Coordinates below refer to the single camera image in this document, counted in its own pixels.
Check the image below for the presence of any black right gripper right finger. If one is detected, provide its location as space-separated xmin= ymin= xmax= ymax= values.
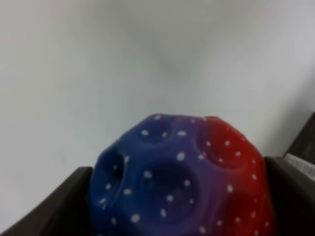
xmin=264 ymin=157 xmax=315 ymax=236

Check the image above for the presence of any rainbow dimpled ball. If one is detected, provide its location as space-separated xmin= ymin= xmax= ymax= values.
xmin=88 ymin=114 xmax=276 ymax=236

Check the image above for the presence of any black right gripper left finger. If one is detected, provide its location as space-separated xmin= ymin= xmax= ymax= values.
xmin=1 ymin=167 xmax=94 ymax=236

